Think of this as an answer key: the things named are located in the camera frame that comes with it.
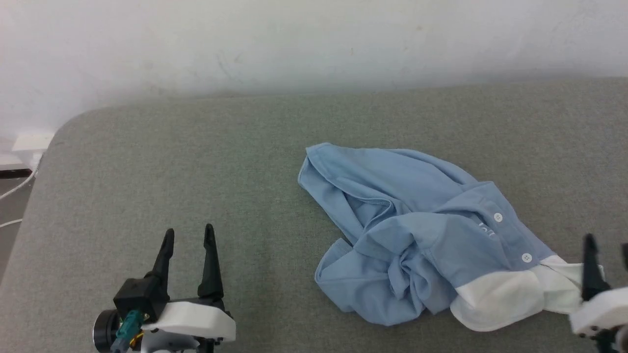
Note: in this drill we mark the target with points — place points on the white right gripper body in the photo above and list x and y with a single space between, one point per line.
603 309

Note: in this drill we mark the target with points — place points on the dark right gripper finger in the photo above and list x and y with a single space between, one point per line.
625 255
591 269

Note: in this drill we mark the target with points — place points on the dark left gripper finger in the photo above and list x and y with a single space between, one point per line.
211 264
164 255

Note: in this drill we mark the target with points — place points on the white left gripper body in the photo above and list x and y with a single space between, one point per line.
196 318

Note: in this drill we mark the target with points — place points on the blue polo shirt white sleeves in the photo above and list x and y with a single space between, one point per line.
422 235

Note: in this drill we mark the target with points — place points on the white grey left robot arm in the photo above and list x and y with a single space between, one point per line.
105 332

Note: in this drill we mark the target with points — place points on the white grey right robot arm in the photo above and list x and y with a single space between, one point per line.
608 343

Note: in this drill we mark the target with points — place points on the grey fabric sofa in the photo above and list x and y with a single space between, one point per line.
196 171

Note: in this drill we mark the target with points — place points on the black skirting strip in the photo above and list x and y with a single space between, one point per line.
14 173

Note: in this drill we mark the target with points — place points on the white wall socket box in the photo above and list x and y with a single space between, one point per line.
33 141

